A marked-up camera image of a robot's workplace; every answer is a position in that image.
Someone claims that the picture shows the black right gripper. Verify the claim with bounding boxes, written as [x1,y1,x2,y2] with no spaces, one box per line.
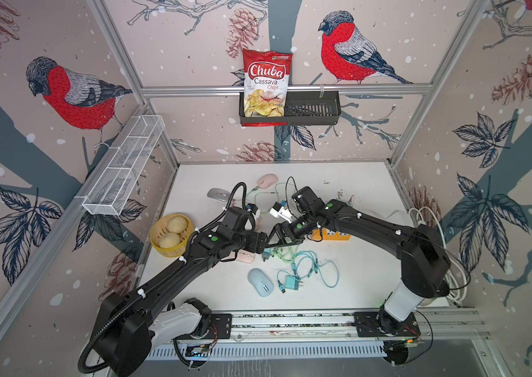
[263,213,316,250]

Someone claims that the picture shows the teal USB charger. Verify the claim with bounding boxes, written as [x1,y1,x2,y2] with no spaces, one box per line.
[279,276,301,293]
[262,249,272,262]

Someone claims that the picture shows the teal multi-head charging cable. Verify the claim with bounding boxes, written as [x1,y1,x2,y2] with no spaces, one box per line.
[277,249,341,294]

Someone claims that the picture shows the light blue wireless mouse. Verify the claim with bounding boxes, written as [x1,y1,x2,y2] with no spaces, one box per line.
[247,269,274,298]

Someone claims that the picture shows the pink wireless mouse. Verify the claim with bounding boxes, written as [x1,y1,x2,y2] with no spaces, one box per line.
[257,174,279,189]
[236,250,255,264]

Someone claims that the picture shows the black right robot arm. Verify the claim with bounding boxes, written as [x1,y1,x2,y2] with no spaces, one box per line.
[265,186,451,336]

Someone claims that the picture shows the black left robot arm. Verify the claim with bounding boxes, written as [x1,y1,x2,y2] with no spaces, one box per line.
[78,199,268,376]

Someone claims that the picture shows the orange power strip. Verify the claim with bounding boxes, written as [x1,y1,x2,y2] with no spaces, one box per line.
[311,228,351,242]

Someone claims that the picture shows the white steamed bun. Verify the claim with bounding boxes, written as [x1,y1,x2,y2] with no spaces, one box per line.
[166,215,188,234]
[159,232,181,249]

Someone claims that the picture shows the yellow bamboo steamer basket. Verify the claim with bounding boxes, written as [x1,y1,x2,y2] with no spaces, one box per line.
[150,214,195,258]

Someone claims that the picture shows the Chuba cassava chips bag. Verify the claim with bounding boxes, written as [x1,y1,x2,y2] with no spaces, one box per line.
[242,50,293,117]

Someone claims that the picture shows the aluminium back crossbar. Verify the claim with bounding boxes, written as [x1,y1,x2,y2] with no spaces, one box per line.
[140,83,434,98]

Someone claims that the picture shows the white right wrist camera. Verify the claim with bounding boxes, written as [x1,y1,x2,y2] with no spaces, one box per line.
[269,202,294,223]

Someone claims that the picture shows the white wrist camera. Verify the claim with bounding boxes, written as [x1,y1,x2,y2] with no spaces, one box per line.
[245,204,261,228]
[269,202,294,223]

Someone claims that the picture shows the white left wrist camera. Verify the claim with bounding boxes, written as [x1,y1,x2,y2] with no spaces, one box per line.
[245,204,261,228]

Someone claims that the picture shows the silver wireless mouse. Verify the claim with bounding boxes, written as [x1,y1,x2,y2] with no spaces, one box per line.
[207,188,231,203]

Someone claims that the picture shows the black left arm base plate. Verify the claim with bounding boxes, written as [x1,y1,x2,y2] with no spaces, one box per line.
[176,313,232,342]

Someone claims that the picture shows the aluminium front rail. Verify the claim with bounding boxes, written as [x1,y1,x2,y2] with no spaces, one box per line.
[148,306,489,361]

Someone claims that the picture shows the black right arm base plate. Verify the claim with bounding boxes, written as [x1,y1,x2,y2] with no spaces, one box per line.
[352,309,421,339]

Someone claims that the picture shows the black wire wall basket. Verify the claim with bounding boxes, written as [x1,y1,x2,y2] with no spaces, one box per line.
[239,91,341,127]

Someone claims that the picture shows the white wire wall shelf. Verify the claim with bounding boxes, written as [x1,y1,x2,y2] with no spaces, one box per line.
[82,115,165,216]

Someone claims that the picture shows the white power strip cords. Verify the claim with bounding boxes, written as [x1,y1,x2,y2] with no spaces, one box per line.
[383,205,470,305]

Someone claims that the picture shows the aluminium frame corner post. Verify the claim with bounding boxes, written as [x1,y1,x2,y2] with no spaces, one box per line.
[85,0,181,167]

